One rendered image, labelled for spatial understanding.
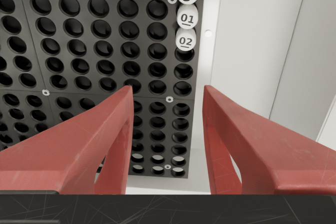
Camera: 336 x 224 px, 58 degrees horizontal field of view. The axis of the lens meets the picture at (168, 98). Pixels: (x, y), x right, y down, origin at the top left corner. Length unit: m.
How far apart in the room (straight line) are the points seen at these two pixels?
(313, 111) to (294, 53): 0.06
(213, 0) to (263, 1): 0.04
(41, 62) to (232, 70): 0.16
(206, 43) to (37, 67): 0.13
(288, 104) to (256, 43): 0.06
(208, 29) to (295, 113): 0.10
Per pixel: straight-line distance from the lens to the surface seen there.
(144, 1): 0.19
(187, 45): 0.19
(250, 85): 0.30
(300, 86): 0.25
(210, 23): 0.25
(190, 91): 0.22
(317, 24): 0.24
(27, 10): 0.22
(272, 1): 0.26
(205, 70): 0.27
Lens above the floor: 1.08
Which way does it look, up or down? 54 degrees down
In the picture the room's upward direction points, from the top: 174 degrees counter-clockwise
